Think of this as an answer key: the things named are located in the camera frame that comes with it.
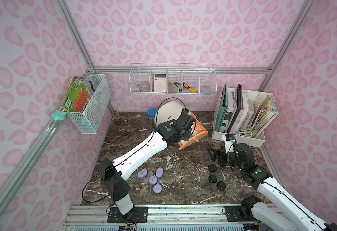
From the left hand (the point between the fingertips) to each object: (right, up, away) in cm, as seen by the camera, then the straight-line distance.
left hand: (183, 127), depth 77 cm
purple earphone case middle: (-17, -31, +6) cm, 36 cm away
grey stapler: (-5, +27, +23) cm, 36 cm away
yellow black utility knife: (+6, +25, +21) cm, 33 cm away
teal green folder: (+23, +11, +4) cm, 26 cm away
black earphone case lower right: (+22, -33, +5) cm, 40 cm away
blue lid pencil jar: (-19, +9, +16) cm, 27 cm away
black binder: (+32, +12, +4) cm, 34 cm away
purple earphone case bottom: (-14, -34, +3) cm, 37 cm away
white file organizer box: (+45, -7, +26) cm, 53 cm away
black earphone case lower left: (+17, -30, +6) cm, 35 cm away
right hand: (+17, -11, +1) cm, 20 cm away
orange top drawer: (+9, -3, +2) cm, 9 cm away
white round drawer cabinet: (-8, +9, +10) cm, 16 cm away
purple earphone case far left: (-24, -28, +9) cm, 37 cm away
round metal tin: (-24, +25, +17) cm, 39 cm away
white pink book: (+36, +7, +10) cm, 38 cm away
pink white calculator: (-14, +29, +18) cm, 37 cm away
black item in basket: (-55, +25, +11) cm, 62 cm away
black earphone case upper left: (+19, -25, +11) cm, 33 cm away
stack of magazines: (+49, +7, +9) cm, 50 cm away
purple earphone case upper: (-14, -27, +9) cm, 32 cm away
